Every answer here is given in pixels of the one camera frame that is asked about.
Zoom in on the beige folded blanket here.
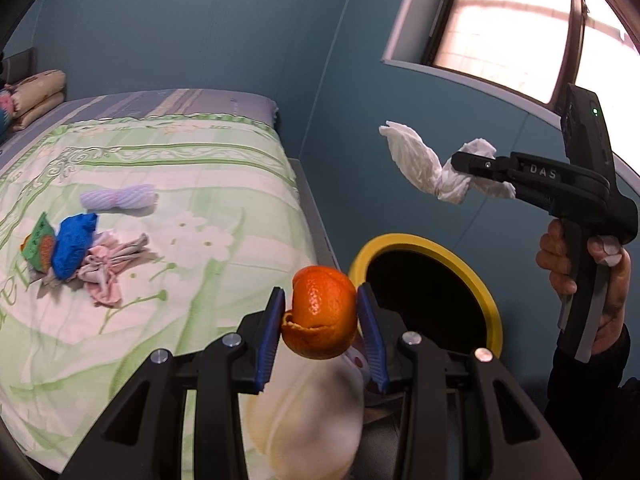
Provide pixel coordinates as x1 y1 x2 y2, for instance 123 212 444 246
10 70 66 131

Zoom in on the window with brown frame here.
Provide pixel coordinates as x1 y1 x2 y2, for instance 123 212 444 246
422 0 639 166

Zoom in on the green snack packet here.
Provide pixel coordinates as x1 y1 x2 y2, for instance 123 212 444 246
21 212 56 274

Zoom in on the bed with striped sheet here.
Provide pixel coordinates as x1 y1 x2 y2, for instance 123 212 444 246
0 88 321 271

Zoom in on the yellow rimmed trash bin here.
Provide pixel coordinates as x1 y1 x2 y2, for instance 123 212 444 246
349 233 503 356

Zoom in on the pink white crumpled cloth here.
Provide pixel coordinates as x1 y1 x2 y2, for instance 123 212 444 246
41 232 152 308

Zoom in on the white tissue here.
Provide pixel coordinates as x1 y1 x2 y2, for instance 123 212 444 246
378 120 515 205

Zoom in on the green floral quilt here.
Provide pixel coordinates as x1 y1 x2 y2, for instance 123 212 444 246
1 114 316 472

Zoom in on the blue floral folded blanket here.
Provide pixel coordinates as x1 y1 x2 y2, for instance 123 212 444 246
0 90 14 142

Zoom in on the orange peel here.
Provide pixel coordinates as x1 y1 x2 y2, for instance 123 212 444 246
281 266 358 360

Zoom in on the blue plastic glove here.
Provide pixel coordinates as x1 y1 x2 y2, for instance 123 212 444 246
51 212 98 281

